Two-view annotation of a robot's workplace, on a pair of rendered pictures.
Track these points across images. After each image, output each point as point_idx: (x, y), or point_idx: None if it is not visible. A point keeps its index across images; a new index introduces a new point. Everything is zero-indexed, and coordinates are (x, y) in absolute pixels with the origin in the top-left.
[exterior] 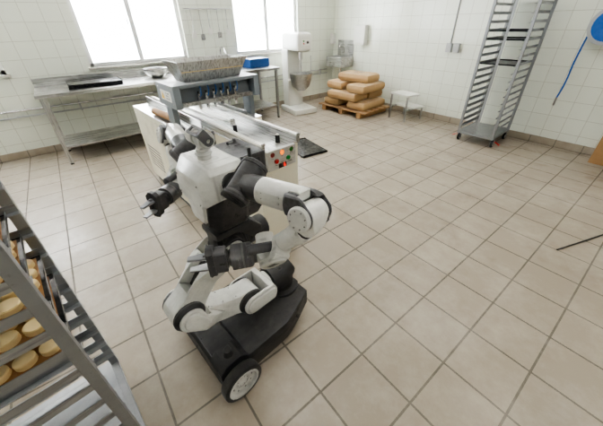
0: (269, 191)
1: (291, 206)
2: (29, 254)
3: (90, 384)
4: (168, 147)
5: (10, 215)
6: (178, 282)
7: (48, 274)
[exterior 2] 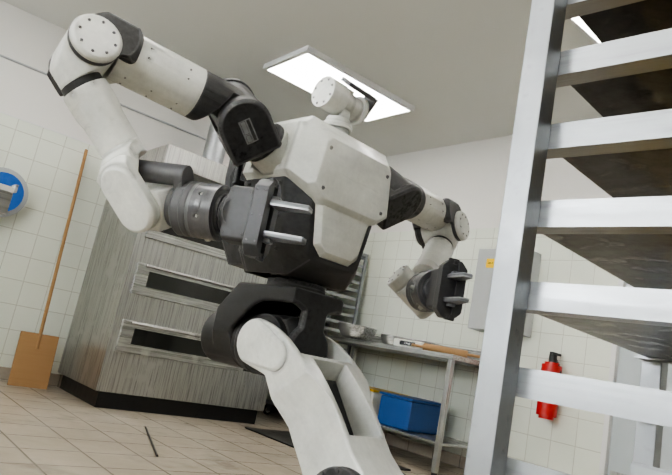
0: (434, 196)
1: (455, 211)
2: (551, 209)
3: (661, 439)
4: (108, 85)
5: (559, 82)
6: (347, 435)
7: (529, 307)
